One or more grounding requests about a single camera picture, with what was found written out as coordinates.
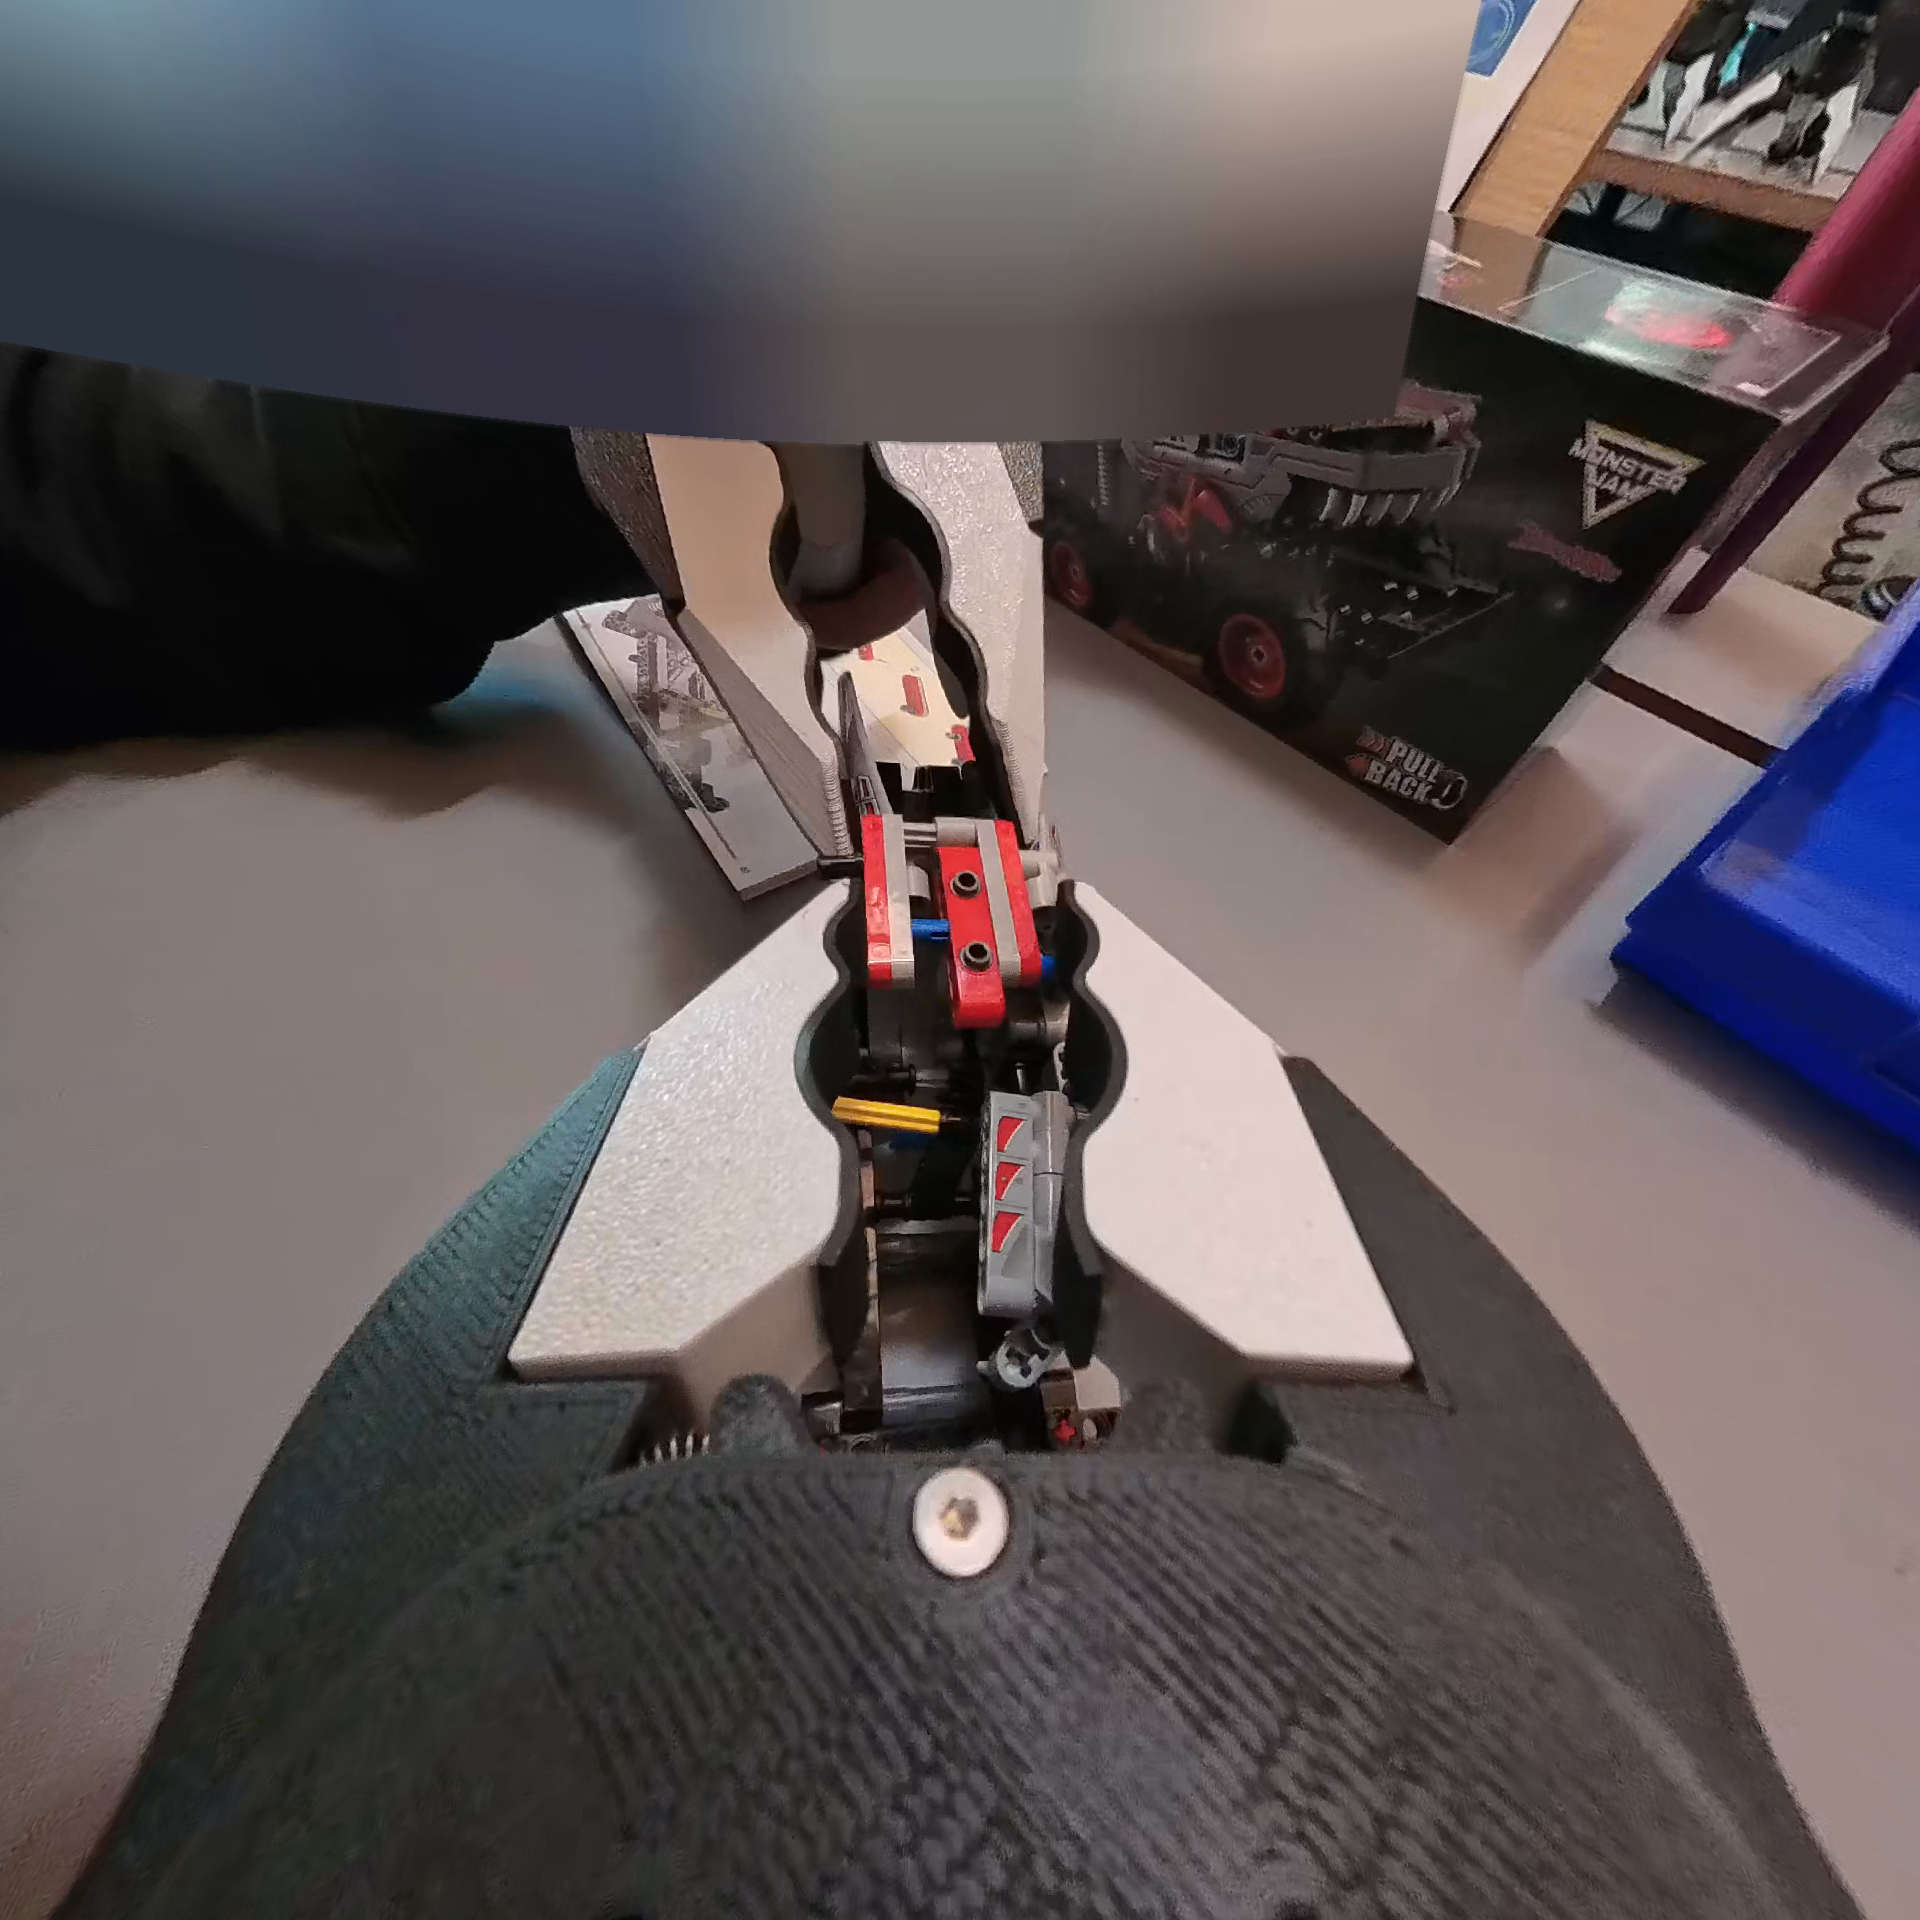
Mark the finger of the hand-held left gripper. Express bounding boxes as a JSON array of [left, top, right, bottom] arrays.
[[874, 441, 1050, 824], [645, 434, 840, 874]]

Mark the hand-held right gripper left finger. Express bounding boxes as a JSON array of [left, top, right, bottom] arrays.
[[508, 879, 875, 1412]]

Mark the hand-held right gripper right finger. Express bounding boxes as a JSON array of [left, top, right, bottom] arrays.
[[1053, 881, 1416, 1389]]

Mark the brick-built toy truck model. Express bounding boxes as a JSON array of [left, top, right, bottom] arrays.
[[803, 666, 1128, 1454]]

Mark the red toy brick beam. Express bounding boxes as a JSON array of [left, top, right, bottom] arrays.
[[856, 813, 920, 986]]

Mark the person's left forearm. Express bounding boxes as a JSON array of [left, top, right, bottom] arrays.
[[0, 345, 663, 751]]

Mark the person's left hand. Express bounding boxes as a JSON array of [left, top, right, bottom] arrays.
[[776, 536, 941, 655]]

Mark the building instruction booklet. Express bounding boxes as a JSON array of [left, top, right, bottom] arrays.
[[557, 591, 986, 902]]

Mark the black toy set box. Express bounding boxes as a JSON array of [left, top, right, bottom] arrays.
[[1040, 300, 1788, 846]]

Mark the blue storage bin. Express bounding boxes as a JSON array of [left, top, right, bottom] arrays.
[[1611, 591, 1920, 1149]]

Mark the clear plastic case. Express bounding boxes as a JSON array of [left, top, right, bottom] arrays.
[[1422, 223, 1894, 409]]

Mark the wooden shelf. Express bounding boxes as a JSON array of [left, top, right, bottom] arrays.
[[1462, 0, 1920, 242]]

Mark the maroon pole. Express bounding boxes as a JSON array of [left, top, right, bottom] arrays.
[[1664, 151, 1920, 617]]

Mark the black coiled cable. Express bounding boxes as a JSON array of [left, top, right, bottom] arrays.
[[1816, 477, 1920, 615]]

